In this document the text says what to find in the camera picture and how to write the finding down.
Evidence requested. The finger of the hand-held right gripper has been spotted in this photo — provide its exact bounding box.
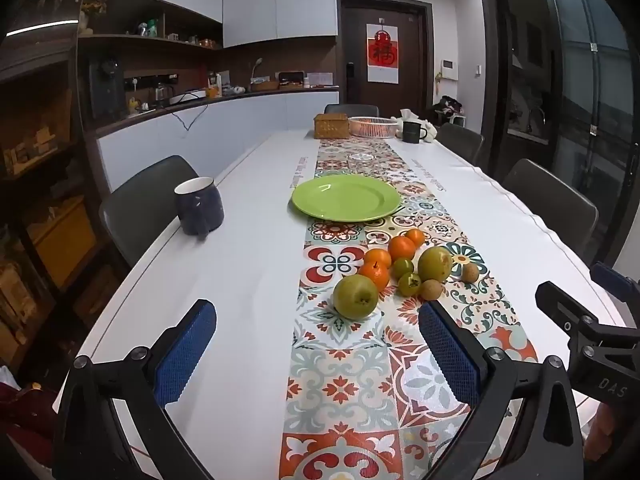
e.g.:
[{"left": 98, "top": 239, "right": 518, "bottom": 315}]
[
  {"left": 590, "top": 262, "right": 640, "bottom": 306},
  {"left": 536, "top": 281, "right": 601, "bottom": 346}
]

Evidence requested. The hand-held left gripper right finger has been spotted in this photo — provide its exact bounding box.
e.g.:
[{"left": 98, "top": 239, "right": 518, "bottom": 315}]
[{"left": 417, "top": 301, "right": 586, "bottom": 480}]

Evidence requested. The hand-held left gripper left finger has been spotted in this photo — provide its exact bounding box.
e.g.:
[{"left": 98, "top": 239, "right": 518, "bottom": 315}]
[{"left": 52, "top": 299, "right": 218, "bottom": 480}]

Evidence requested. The green pear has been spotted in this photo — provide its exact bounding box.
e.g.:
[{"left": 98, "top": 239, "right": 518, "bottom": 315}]
[
  {"left": 333, "top": 274, "right": 379, "bottom": 319},
  {"left": 417, "top": 246, "right": 454, "bottom": 282}
]

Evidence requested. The green plate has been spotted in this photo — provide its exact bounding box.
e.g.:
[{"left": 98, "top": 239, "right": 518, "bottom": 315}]
[{"left": 291, "top": 175, "right": 402, "bottom": 222}]

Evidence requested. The person's right hand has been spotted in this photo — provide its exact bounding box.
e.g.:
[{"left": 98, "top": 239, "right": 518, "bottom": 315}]
[{"left": 582, "top": 402, "right": 622, "bottom": 480}]

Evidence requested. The grey chair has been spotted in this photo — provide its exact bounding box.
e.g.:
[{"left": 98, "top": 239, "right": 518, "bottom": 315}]
[
  {"left": 502, "top": 158, "right": 599, "bottom": 242},
  {"left": 324, "top": 104, "right": 380, "bottom": 117},
  {"left": 437, "top": 123, "right": 485, "bottom": 163},
  {"left": 99, "top": 155, "right": 201, "bottom": 267}
]

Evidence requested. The white patterned tablecloth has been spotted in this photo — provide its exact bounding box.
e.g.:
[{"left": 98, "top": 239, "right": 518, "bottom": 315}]
[{"left": 52, "top": 127, "right": 640, "bottom": 480}]

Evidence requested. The dark blue mug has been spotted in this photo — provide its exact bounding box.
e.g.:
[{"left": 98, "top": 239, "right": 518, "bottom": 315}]
[{"left": 174, "top": 176, "right": 225, "bottom": 241}]

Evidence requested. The dark red cloth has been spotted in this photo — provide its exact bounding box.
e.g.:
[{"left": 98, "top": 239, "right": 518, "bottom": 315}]
[{"left": 0, "top": 382, "right": 60, "bottom": 443}]

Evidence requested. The glass sliding door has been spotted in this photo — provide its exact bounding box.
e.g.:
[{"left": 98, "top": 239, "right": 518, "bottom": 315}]
[{"left": 544, "top": 0, "right": 640, "bottom": 266}]

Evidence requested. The white cloth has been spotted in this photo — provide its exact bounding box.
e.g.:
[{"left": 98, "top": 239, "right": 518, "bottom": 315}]
[{"left": 391, "top": 109, "right": 440, "bottom": 142}]

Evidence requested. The dark green mug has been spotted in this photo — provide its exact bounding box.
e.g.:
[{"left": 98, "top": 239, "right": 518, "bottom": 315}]
[{"left": 401, "top": 120, "right": 428, "bottom": 145}]

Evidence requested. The dark display cabinet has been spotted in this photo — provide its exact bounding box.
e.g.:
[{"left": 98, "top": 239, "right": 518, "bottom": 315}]
[{"left": 0, "top": 35, "right": 126, "bottom": 376}]

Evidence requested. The black bag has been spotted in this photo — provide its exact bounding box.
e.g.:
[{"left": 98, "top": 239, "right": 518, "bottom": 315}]
[{"left": 432, "top": 96, "right": 466, "bottom": 117}]

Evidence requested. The white counter cabinet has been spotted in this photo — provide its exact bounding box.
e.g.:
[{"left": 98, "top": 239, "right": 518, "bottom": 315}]
[{"left": 95, "top": 87, "right": 341, "bottom": 181}]

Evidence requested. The wicker box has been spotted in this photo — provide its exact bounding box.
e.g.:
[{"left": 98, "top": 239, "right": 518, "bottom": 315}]
[{"left": 313, "top": 113, "right": 349, "bottom": 140}]

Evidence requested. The dark brown door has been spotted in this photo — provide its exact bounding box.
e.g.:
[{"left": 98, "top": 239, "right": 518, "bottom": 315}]
[{"left": 336, "top": 0, "right": 433, "bottom": 111}]

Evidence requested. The black coffee machine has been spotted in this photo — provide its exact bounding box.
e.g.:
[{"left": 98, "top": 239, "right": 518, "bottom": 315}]
[{"left": 90, "top": 57, "right": 126, "bottom": 118}]

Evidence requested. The white upper cabinet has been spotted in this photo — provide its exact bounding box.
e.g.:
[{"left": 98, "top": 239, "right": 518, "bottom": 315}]
[{"left": 222, "top": 0, "right": 337, "bottom": 50}]

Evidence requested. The red and white wall poster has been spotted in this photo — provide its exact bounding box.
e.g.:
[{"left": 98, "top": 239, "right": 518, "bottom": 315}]
[{"left": 367, "top": 23, "right": 399, "bottom": 84}]

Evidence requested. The wooden wall shelf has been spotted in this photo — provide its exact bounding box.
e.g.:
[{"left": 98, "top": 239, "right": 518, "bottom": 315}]
[{"left": 80, "top": 0, "right": 223, "bottom": 52}]

